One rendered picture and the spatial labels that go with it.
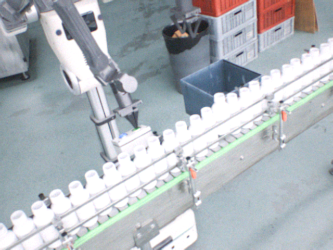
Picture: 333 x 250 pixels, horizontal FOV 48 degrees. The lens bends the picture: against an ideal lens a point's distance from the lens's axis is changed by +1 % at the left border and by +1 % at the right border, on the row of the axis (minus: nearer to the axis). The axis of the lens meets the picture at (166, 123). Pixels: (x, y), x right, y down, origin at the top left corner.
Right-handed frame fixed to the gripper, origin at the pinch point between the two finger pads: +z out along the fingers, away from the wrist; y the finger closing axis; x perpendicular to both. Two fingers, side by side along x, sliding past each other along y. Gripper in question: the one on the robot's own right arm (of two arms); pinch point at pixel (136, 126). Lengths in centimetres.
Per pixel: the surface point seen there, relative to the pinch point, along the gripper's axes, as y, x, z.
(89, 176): -26.1, -15.3, 2.9
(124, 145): -8.3, -3.8, 3.0
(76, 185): -31.1, -16.2, 3.1
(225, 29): 181, 168, 5
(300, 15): 308, 190, 31
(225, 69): 81, 46, 9
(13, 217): -51, -16, 2
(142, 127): 1.8, -1.3, 1.3
